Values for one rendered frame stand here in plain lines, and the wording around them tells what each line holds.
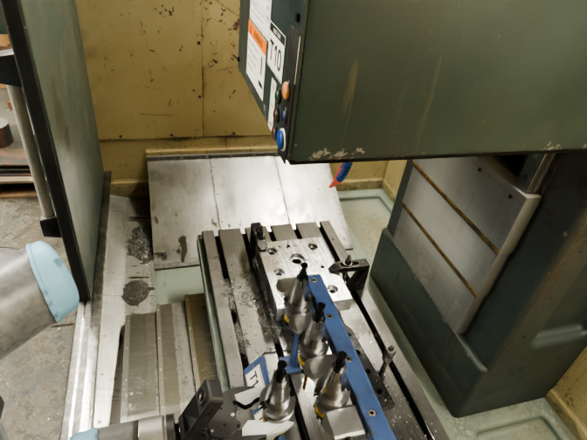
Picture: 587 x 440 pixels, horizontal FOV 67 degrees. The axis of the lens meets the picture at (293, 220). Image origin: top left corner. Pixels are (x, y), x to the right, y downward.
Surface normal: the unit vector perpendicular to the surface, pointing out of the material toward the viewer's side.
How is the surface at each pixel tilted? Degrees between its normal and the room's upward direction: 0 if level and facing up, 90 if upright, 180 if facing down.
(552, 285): 90
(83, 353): 0
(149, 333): 8
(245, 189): 24
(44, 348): 0
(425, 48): 90
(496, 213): 90
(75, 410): 0
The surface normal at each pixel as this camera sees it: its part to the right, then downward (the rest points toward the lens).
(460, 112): 0.27, 0.60
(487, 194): -0.95, 0.08
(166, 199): 0.21, -0.48
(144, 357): 0.07, -0.87
